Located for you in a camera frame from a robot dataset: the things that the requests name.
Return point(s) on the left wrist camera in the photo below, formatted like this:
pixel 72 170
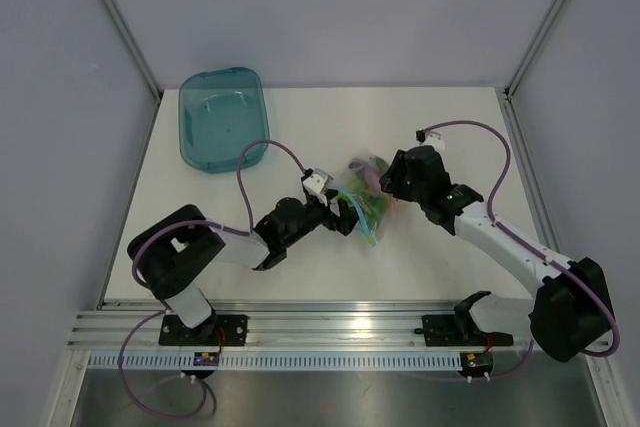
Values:
pixel 316 183

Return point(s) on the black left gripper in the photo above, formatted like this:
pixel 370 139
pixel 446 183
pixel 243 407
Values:
pixel 347 218

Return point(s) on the teal plastic bin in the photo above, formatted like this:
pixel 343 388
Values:
pixel 220 113

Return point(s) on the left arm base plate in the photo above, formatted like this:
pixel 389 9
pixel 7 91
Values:
pixel 228 330

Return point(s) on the aluminium frame post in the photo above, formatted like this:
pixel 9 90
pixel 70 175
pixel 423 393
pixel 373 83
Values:
pixel 132 48
pixel 535 46

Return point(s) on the clear zip top bag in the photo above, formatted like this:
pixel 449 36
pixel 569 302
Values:
pixel 341 180

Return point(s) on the green toy bell pepper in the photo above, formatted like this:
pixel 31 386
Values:
pixel 374 204

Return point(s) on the white slotted cable duct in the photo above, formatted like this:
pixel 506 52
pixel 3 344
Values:
pixel 278 361

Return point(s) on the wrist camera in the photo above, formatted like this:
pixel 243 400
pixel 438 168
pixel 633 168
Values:
pixel 431 138
pixel 316 183

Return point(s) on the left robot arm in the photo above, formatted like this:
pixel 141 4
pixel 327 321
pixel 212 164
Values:
pixel 168 257

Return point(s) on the purple toy eggplant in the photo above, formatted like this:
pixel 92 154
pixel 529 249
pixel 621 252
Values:
pixel 369 170

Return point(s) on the right aluminium frame post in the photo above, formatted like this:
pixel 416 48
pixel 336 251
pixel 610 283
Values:
pixel 535 46

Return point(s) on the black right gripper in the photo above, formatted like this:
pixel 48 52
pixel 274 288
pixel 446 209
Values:
pixel 391 180

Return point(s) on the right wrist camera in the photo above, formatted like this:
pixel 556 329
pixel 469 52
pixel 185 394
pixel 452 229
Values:
pixel 431 138

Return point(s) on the aluminium mounting rail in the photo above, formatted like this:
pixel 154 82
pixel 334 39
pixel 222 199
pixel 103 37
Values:
pixel 272 325

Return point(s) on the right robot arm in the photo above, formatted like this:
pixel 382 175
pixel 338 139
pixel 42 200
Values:
pixel 569 306

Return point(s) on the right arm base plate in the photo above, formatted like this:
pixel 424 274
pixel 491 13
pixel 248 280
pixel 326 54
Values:
pixel 444 330

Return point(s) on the left aluminium frame post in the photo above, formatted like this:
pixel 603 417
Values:
pixel 132 48

